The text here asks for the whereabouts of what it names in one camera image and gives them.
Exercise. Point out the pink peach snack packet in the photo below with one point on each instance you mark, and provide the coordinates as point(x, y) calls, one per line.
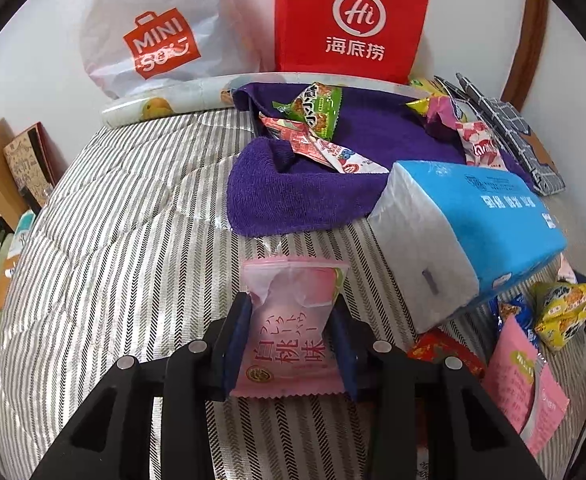
point(288, 330)

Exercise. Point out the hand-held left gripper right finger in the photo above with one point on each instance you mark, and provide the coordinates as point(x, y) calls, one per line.
point(345, 350)

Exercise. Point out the wooden door frame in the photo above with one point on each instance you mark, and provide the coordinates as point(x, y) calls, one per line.
point(528, 40)

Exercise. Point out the fruit print paper roll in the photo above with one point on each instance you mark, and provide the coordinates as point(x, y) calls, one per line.
point(183, 102)

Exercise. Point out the red snack packet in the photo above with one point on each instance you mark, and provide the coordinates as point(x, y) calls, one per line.
point(443, 352)

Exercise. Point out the grey checked cloth with star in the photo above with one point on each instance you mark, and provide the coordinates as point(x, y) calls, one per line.
point(513, 115)

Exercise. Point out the yellow chip bag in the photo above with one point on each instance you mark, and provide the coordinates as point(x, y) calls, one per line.
point(425, 86)

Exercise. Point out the teal white box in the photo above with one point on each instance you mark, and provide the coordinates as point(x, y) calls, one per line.
point(23, 237)

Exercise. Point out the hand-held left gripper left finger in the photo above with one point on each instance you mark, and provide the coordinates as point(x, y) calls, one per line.
point(238, 340)

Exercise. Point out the white plastic shopping bag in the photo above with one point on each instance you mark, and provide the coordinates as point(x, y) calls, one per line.
point(163, 25)

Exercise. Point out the blue cookie packet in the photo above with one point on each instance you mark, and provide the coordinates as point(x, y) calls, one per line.
point(515, 317)

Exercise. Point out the large pink snack packet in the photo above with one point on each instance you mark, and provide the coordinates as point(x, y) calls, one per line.
point(518, 385)

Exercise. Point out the patterned notebook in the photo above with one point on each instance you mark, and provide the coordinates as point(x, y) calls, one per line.
point(28, 160)

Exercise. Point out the pink white strawberry candy packet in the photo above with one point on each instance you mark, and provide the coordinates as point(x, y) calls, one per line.
point(283, 132)
point(480, 145)
point(353, 160)

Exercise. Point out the purple towel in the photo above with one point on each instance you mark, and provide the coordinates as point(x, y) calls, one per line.
point(273, 190)

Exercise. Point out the red paper bag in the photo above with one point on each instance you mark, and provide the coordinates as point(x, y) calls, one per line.
point(353, 20)

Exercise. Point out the green snack packet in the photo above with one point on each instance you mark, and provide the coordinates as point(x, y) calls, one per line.
point(315, 107)

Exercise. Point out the blue tissue pack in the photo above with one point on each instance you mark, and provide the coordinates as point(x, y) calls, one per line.
point(473, 210)

